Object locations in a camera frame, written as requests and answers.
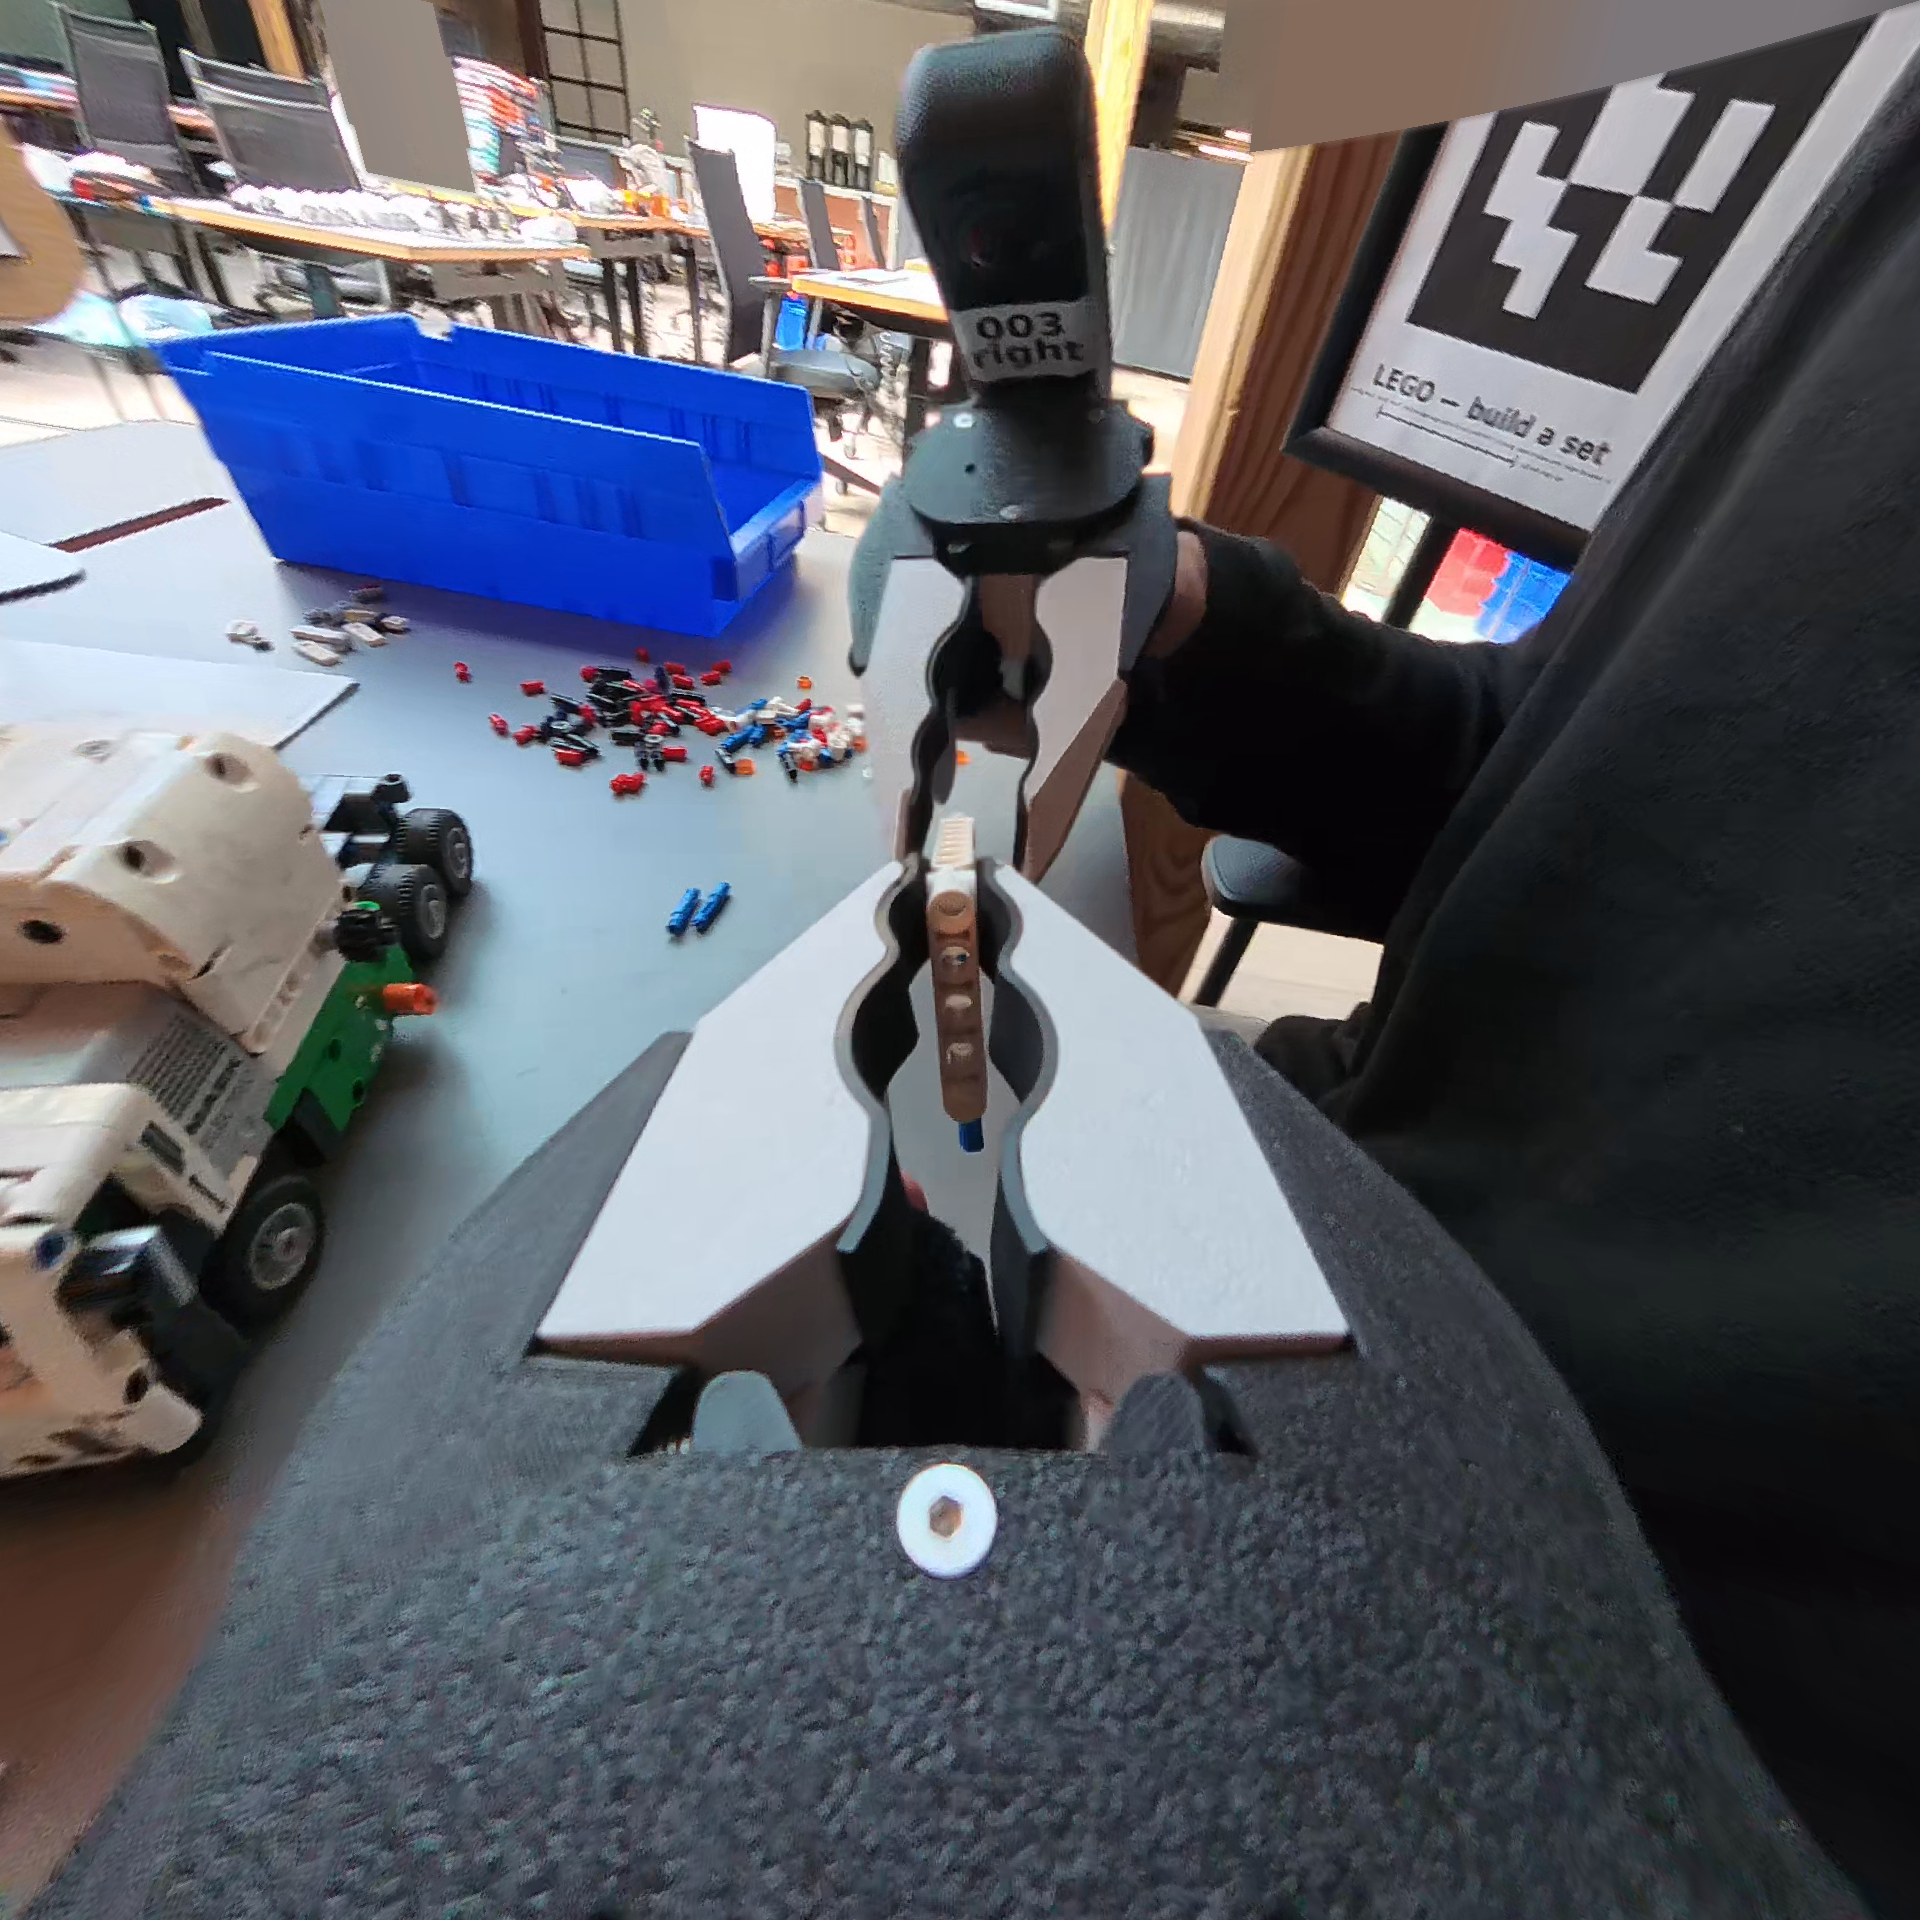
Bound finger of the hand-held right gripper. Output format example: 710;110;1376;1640
990;554;1134;890
862;554;995;872

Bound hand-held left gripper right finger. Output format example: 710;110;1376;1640
982;861;1356;1369

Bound blue plastic bin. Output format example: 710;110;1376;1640
150;312;823;636

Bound pile of red black pins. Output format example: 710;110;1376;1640
485;652;737;798

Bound white lego beam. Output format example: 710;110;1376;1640
922;810;995;1128

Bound red and blue storage bins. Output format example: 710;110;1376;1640
1409;523;1577;648

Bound white green lego truck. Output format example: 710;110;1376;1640
0;726;479;1479

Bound small tan lego pieces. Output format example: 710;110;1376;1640
223;588;414;670

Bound black framed task sign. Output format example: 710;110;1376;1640
1281;0;1920;534

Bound wooden document stand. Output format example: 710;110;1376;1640
0;120;84;324

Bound black mesh office chair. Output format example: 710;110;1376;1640
179;52;361;198
51;0;197;189
681;133;888;438
1199;832;1390;1007

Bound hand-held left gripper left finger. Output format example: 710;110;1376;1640
533;857;919;1389

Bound person's right forearm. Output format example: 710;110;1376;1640
1115;516;1532;939

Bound wooden desk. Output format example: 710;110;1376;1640
150;194;601;294

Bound person's right hand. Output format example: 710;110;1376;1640
1161;516;1214;661

